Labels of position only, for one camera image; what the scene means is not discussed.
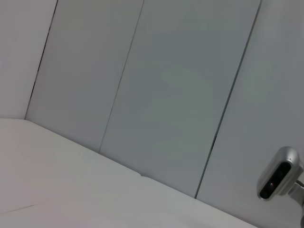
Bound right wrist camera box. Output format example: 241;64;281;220
257;146;304;207

